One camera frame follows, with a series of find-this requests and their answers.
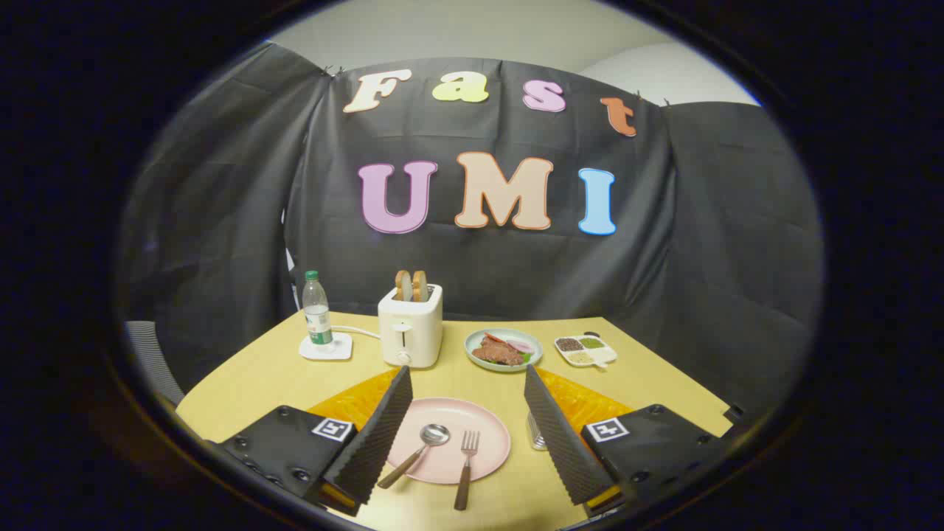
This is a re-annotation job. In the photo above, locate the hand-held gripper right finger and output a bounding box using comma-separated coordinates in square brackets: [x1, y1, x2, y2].
[524, 365, 735, 517]

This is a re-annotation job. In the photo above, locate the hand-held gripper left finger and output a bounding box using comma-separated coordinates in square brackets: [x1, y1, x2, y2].
[214, 365, 414, 517]

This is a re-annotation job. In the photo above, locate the wooden handled metal spoon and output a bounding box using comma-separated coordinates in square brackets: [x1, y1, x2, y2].
[377, 423, 451, 490]

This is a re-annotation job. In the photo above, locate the wooden handled metal fork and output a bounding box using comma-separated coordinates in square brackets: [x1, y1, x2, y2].
[454, 430, 481, 512]

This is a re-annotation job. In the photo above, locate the pink plate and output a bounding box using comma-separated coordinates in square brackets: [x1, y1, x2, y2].
[386, 398, 512, 485]

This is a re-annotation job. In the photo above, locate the white divided seasoning dish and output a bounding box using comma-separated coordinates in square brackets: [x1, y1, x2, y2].
[554, 334, 618, 369]

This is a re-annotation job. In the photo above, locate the white square coaster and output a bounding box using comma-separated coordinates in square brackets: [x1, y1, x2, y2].
[299, 332, 353, 361]

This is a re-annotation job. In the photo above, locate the brown steak piece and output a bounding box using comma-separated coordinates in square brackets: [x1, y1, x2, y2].
[472, 336, 526, 367]

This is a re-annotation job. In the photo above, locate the white toaster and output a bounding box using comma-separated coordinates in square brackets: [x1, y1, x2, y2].
[378, 284, 444, 369]

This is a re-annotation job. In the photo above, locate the pale green plate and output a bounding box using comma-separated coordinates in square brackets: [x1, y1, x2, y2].
[464, 328, 544, 373]

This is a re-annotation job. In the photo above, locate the clear plastic water bottle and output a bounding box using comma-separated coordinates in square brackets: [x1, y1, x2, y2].
[302, 270, 334, 347]

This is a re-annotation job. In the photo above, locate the black backdrop cloth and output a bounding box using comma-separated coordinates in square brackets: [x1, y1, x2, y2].
[118, 41, 825, 414]

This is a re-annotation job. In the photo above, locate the grey chair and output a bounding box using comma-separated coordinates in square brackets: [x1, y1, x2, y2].
[122, 320, 185, 408]

